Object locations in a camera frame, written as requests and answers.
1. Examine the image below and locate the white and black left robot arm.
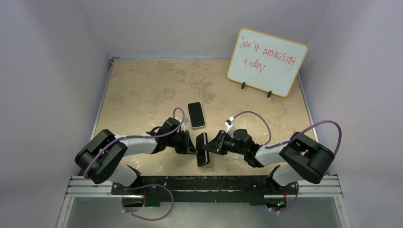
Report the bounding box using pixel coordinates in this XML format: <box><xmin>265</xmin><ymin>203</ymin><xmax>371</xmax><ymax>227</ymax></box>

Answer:
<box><xmin>75</xmin><ymin>117</ymin><xmax>197</xmax><ymax>194</ymax></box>

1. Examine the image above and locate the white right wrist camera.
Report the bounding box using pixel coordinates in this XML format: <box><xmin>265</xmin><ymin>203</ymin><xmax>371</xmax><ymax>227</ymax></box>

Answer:
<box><xmin>224</xmin><ymin>116</ymin><xmax>237</xmax><ymax>135</ymax></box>

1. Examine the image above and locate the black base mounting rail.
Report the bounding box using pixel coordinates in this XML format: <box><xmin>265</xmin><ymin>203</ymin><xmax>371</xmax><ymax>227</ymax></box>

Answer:
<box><xmin>112</xmin><ymin>174</ymin><xmax>297</xmax><ymax>209</ymax></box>

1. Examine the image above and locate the pale pink phone case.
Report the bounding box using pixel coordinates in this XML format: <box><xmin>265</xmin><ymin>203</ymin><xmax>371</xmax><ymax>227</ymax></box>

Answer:
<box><xmin>187</xmin><ymin>101</ymin><xmax>207</xmax><ymax>129</ymax></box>

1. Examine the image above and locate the aluminium frame rail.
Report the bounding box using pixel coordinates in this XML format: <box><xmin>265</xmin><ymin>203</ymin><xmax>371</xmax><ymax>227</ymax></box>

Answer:
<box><xmin>64</xmin><ymin>175</ymin><xmax>343</xmax><ymax>199</ymax></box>

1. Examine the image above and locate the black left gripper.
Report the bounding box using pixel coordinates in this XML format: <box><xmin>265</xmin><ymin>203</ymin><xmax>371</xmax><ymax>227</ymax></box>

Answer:
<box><xmin>167</xmin><ymin>130</ymin><xmax>197</xmax><ymax>155</ymax></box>

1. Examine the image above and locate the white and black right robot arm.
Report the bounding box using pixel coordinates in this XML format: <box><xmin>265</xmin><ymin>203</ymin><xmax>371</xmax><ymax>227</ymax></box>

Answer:
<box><xmin>201</xmin><ymin>129</ymin><xmax>335</xmax><ymax>193</ymax></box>

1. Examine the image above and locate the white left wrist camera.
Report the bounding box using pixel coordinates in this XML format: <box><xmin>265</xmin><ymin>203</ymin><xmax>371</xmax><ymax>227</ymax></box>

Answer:
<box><xmin>179</xmin><ymin>117</ymin><xmax>190</xmax><ymax>130</ymax></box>

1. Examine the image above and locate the black smartphone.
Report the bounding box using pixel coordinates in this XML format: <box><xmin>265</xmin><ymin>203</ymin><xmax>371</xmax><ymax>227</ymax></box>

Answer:
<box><xmin>188</xmin><ymin>102</ymin><xmax>205</xmax><ymax>128</ymax></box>

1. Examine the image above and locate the whiteboard with red writing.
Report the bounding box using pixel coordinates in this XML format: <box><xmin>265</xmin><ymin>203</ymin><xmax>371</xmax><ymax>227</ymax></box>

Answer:
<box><xmin>227</xmin><ymin>28</ymin><xmax>308</xmax><ymax>97</ymax></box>

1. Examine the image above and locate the black phone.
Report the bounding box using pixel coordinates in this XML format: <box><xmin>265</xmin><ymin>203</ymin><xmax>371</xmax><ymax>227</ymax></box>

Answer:
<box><xmin>198</xmin><ymin>133</ymin><xmax>210</xmax><ymax>166</ymax></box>

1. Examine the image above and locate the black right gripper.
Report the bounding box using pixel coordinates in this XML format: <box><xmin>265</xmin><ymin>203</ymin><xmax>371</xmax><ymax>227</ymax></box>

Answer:
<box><xmin>202</xmin><ymin>130</ymin><xmax>246</xmax><ymax>156</ymax></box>

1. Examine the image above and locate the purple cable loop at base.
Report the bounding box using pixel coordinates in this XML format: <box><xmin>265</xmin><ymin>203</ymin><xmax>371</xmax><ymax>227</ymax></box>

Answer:
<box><xmin>121</xmin><ymin>183</ymin><xmax>175</xmax><ymax>221</ymax></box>

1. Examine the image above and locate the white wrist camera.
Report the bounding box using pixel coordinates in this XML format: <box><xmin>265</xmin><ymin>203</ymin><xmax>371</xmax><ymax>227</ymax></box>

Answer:
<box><xmin>179</xmin><ymin>117</ymin><xmax>190</xmax><ymax>130</ymax></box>
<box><xmin>224</xmin><ymin>116</ymin><xmax>237</xmax><ymax>135</ymax></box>

